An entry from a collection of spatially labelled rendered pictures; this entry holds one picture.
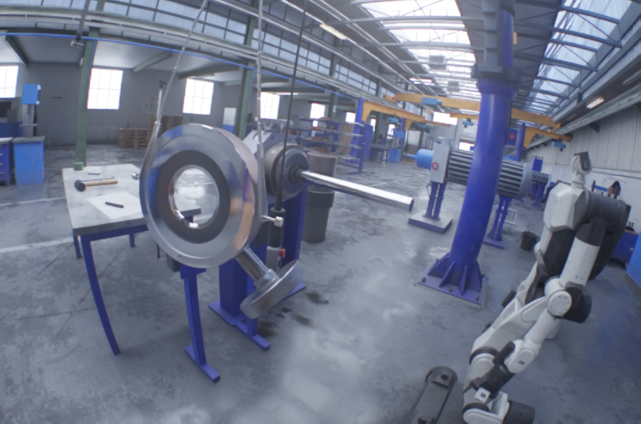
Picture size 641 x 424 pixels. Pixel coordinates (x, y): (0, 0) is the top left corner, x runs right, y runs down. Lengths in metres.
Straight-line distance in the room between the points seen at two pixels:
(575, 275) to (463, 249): 2.13
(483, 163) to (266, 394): 2.54
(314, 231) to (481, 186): 1.98
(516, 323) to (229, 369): 1.49
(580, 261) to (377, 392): 1.32
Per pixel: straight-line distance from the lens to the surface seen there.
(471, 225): 2.85
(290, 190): 1.75
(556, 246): 1.03
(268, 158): 1.68
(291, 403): 1.64
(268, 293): 0.63
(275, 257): 0.83
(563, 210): 0.99
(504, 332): 1.21
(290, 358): 1.86
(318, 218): 3.31
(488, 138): 2.78
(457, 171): 4.81
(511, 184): 4.79
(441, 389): 1.67
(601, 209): 0.87
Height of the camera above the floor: 1.39
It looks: 11 degrees down
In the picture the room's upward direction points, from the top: 8 degrees clockwise
